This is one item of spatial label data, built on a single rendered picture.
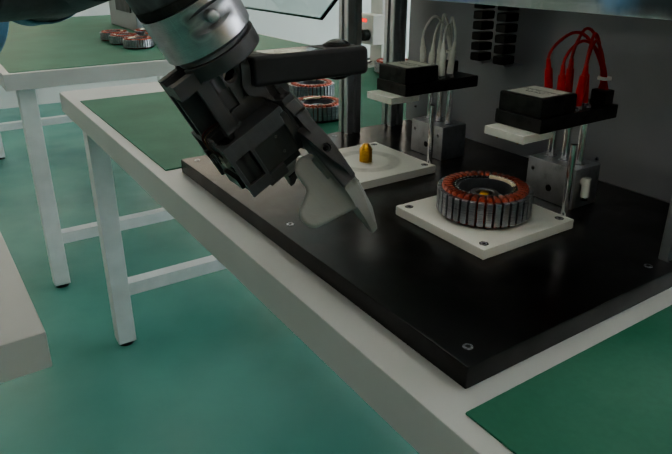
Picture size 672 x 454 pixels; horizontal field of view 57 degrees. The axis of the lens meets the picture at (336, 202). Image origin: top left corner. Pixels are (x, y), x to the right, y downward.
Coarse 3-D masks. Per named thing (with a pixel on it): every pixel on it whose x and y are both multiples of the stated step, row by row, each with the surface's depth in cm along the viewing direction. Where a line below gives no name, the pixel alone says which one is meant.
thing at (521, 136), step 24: (504, 96) 74; (528, 96) 71; (552, 96) 71; (576, 96) 72; (504, 120) 74; (528, 120) 71; (552, 120) 71; (576, 120) 73; (600, 120) 76; (552, 144) 81
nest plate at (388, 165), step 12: (372, 144) 101; (300, 156) 95; (348, 156) 95; (372, 156) 95; (384, 156) 95; (396, 156) 95; (408, 156) 95; (360, 168) 90; (372, 168) 90; (384, 168) 90; (396, 168) 90; (408, 168) 90; (420, 168) 90; (432, 168) 91; (360, 180) 85; (372, 180) 85; (384, 180) 87; (396, 180) 88
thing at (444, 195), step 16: (448, 176) 76; (464, 176) 76; (480, 176) 76; (496, 176) 76; (512, 176) 75; (448, 192) 71; (464, 192) 70; (496, 192) 73; (512, 192) 71; (528, 192) 71; (448, 208) 71; (464, 208) 69; (480, 208) 68; (496, 208) 68; (512, 208) 69; (528, 208) 70; (464, 224) 71; (480, 224) 69; (496, 224) 69; (512, 224) 69
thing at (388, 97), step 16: (384, 64) 92; (400, 64) 92; (416, 64) 92; (432, 64) 92; (384, 80) 93; (400, 80) 89; (416, 80) 90; (432, 80) 91; (448, 80) 93; (464, 80) 95; (368, 96) 93; (384, 96) 90; (400, 96) 90; (416, 96) 91; (432, 96) 99; (448, 96) 95; (448, 112) 96
